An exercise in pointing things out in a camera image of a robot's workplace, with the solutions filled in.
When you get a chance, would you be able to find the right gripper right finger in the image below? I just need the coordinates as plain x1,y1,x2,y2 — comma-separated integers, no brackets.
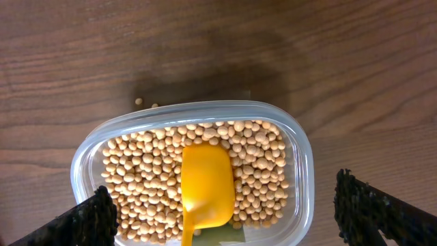
334,169,436,246

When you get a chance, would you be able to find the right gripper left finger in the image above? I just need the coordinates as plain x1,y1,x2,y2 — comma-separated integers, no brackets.
10,186,118,246

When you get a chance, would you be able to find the yellow measuring scoop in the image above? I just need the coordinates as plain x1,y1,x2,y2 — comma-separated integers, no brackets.
181,143,235,246

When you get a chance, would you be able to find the soybeans pile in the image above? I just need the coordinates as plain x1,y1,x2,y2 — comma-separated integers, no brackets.
102,120,290,244

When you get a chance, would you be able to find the clear plastic container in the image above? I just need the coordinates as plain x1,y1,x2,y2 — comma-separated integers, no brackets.
70,100,315,245

